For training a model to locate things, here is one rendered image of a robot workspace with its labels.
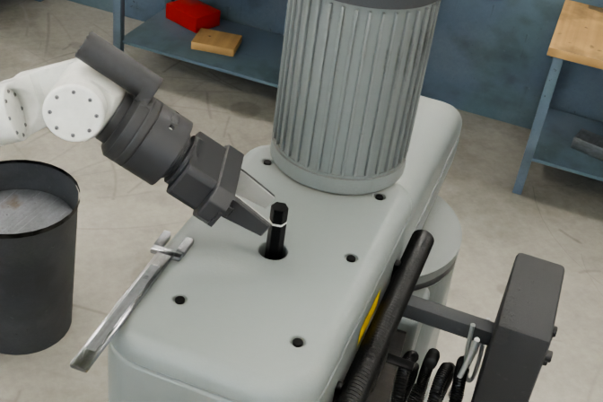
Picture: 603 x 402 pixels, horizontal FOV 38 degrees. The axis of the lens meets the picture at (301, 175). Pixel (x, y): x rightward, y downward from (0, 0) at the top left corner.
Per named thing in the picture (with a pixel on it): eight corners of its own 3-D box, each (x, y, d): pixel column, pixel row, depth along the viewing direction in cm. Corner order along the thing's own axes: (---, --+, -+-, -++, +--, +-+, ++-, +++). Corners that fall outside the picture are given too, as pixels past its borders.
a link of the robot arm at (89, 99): (116, 185, 97) (24, 128, 93) (126, 149, 106) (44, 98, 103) (173, 106, 93) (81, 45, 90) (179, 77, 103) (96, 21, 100)
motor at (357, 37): (382, 212, 119) (429, -11, 101) (248, 170, 123) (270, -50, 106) (418, 145, 135) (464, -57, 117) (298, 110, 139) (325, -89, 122)
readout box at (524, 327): (521, 441, 137) (559, 345, 125) (465, 422, 139) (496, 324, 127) (538, 359, 153) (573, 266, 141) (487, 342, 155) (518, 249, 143)
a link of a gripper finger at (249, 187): (277, 196, 108) (236, 169, 106) (262, 212, 109) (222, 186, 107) (278, 188, 109) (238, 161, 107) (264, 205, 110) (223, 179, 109)
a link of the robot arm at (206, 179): (211, 187, 112) (132, 135, 109) (254, 136, 108) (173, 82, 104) (195, 247, 102) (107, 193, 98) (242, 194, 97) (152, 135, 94)
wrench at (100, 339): (95, 377, 88) (95, 371, 88) (60, 365, 89) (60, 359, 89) (193, 243, 108) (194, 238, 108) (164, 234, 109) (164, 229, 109)
